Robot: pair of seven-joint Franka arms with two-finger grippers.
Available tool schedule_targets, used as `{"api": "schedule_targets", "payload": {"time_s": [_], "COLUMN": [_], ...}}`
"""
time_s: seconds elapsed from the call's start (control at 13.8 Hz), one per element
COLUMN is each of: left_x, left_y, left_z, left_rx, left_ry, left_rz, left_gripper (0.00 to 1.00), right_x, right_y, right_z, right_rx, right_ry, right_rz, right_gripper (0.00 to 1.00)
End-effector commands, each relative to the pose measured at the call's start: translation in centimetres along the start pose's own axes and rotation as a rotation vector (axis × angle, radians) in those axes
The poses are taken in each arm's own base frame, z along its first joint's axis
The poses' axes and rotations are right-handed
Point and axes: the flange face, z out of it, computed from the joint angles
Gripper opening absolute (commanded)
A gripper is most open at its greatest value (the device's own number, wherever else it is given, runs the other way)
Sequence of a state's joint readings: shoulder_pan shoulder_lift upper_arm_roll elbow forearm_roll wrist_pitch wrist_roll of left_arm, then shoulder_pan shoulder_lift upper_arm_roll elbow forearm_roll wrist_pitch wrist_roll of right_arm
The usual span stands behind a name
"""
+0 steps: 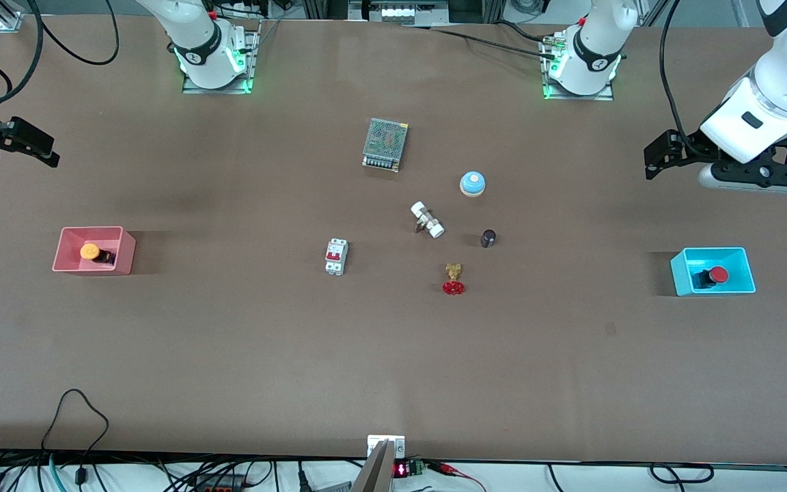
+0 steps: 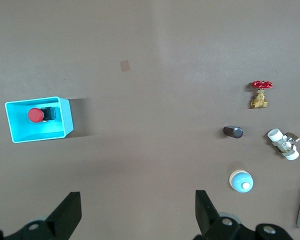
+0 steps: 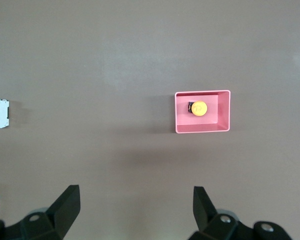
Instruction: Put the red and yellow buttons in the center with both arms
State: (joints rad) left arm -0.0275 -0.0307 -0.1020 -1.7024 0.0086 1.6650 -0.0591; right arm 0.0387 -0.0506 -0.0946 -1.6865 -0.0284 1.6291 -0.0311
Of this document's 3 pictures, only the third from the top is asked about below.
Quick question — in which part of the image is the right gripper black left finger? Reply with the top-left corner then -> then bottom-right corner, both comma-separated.
0,184 -> 81,240

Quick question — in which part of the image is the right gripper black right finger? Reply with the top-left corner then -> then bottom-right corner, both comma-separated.
187,185 -> 295,240

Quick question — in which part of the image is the pink plastic bin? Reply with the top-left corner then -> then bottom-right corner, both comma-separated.
174,89 -> 232,134

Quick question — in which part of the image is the yellow push button switch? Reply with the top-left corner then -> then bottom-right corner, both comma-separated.
187,100 -> 208,117

